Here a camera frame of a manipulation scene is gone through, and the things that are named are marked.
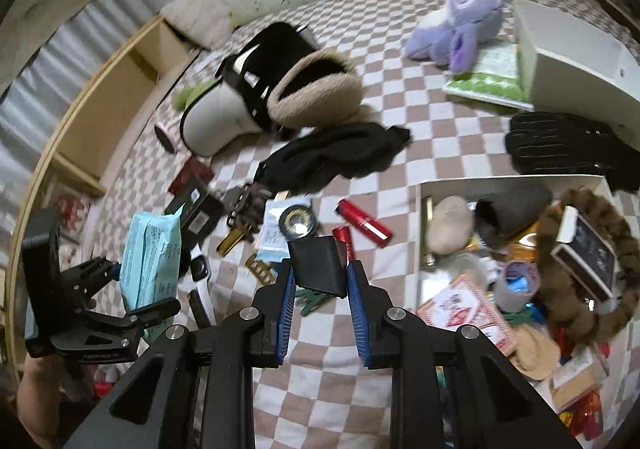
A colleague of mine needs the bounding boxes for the checkered bed sheet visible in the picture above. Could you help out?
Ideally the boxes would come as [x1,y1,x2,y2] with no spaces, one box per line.
[75,0,640,449]

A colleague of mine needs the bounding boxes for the white cardboard container box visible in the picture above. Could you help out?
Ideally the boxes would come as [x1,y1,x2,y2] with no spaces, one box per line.
[414,173,640,432]

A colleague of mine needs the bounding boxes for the white pillow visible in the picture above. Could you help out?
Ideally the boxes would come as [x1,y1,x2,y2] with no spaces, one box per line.
[159,0,242,51]

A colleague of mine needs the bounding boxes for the grey curtain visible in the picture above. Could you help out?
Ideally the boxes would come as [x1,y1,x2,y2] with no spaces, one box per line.
[0,0,153,170]

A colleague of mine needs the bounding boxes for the red card pack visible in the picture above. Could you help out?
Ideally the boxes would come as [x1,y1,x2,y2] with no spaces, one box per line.
[416,273,517,357]

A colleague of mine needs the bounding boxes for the wooden bedside shelf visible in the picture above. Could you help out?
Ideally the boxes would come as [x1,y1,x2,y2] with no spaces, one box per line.
[12,13,202,372]

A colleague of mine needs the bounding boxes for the black knit scarf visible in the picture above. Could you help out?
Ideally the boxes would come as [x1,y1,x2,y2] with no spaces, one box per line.
[254,121,413,198]

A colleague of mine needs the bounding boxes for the white and black cap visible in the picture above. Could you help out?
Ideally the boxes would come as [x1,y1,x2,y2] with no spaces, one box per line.
[179,22,322,159]

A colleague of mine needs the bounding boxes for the brown hair claw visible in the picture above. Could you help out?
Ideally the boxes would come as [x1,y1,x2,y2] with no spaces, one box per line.
[226,180,274,231]

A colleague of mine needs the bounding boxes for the small brown cardboard box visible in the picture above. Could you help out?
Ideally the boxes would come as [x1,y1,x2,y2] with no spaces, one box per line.
[549,348,610,411]

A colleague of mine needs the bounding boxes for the long red lipstick tube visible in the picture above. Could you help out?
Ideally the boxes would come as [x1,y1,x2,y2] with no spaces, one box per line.
[336,198,394,248]

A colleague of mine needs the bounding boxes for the black and white box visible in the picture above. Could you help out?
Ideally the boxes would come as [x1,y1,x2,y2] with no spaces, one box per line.
[550,206,622,301]

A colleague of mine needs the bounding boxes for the white and blue sachet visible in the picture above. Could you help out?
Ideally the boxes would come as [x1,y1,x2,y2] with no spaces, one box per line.
[256,196,313,264]

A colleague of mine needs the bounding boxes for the light blue wipes packet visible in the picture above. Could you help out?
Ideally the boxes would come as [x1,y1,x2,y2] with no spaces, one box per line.
[119,206,185,316]

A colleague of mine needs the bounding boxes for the round black compact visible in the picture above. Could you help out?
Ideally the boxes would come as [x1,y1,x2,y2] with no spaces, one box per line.
[277,204,319,243]

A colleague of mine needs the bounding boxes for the beige cloth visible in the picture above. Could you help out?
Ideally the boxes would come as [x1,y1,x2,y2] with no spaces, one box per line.
[509,328,562,381]

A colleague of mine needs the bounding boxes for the small black box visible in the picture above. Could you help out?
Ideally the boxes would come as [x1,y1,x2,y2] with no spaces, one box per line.
[287,236,349,300]

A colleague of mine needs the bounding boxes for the person's left forearm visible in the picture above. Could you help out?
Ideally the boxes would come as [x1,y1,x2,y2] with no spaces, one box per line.
[15,354,96,449]

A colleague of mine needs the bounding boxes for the dark grey sock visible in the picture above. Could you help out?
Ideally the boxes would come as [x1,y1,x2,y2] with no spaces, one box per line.
[474,183,553,248]

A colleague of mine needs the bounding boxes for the white storage box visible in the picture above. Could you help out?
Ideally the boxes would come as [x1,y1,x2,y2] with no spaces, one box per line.
[514,0,640,151]

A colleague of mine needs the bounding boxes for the green tissue pack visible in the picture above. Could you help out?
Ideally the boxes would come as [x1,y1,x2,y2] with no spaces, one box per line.
[444,43,535,113]

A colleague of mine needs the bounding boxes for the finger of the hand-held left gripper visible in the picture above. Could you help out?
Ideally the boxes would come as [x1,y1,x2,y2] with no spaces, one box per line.
[61,256,124,312]
[54,298,182,363]

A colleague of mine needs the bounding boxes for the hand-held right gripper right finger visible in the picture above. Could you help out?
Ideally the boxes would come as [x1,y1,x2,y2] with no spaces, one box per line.
[346,261,584,449]

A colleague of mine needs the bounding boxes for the smartwatch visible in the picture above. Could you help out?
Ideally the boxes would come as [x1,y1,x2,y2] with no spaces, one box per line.
[186,248,212,286]

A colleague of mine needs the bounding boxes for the green clip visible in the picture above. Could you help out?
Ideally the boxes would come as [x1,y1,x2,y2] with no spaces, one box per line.
[294,288,337,318]

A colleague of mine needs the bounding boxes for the beige round puff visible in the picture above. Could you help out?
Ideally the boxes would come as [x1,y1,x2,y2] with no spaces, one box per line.
[429,195,475,253]

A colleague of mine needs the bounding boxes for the brown fur headband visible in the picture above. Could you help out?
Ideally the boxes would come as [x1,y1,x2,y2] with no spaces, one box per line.
[536,186,635,346]

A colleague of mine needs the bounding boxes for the pink tape roll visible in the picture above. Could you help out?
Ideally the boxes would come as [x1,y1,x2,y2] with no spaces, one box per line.
[153,121,180,154]

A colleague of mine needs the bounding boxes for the gold hair comb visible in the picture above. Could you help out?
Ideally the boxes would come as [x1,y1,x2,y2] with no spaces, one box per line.
[246,254,279,286]

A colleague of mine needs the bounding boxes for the purple plush toy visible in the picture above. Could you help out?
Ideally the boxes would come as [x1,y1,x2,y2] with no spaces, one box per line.
[404,0,507,75]

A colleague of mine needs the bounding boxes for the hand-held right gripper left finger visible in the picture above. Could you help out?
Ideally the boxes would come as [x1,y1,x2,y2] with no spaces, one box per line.
[62,261,297,449]

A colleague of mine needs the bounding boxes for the beige furry earmuffs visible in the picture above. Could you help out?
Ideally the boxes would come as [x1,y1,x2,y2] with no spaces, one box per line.
[269,51,364,131]

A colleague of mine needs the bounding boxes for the red snack packet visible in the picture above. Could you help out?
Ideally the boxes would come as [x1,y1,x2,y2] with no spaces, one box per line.
[559,390,607,441]

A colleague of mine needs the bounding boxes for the blue foil wrapper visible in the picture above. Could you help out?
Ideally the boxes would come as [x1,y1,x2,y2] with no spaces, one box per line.
[499,260,542,316]

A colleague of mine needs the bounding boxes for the black striped gloves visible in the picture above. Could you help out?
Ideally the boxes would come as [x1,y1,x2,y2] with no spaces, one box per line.
[504,111,640,193]

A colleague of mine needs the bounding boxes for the short red lipstick tube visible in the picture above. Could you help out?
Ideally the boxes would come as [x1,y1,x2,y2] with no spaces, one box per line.
[332,226,357,263]

